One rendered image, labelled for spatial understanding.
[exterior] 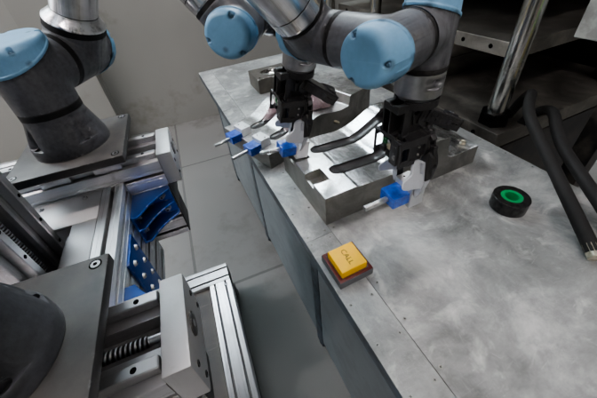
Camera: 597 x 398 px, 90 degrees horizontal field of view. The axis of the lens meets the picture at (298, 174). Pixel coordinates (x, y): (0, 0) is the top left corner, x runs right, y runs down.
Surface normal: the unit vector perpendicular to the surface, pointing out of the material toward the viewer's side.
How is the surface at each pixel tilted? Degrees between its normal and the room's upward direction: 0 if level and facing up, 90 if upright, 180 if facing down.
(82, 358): 0
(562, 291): 0
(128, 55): 90
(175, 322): 0
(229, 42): 90
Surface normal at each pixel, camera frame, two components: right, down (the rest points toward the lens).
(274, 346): -0.08, -0.78
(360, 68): -0.71, 0.48
